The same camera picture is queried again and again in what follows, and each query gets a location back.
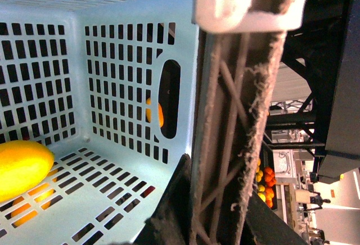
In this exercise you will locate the yellow lemon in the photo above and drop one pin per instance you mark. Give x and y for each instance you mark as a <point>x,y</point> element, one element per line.
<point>24,164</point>

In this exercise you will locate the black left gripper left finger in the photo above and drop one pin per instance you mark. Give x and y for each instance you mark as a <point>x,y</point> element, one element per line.
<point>170,222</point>

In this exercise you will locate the brown basket handle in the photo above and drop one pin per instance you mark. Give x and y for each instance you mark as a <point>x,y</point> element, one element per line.
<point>237,82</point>

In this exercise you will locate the white clip on handle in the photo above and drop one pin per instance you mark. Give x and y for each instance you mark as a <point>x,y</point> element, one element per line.
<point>235,16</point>

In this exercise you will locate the pile of oranges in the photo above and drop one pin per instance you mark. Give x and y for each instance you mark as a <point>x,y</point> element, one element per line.
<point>266,184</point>

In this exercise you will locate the light blue plastic basket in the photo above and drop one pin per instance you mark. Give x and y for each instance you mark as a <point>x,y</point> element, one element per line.
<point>109,87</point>

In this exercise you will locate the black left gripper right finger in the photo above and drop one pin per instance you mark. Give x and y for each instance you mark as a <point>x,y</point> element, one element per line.
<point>263,226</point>

